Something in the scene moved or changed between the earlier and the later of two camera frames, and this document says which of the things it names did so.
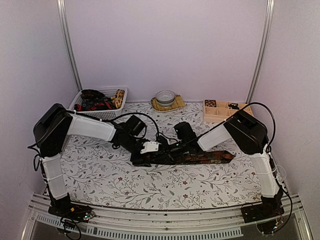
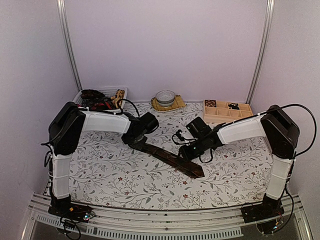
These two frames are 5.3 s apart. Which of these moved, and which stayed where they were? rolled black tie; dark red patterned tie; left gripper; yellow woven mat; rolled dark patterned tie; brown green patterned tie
Moved: brown green patterned tie; left gripper
Stayed: rolled black tie; yellow woven mat; dark red patterned tie; rolled dark patterned tie
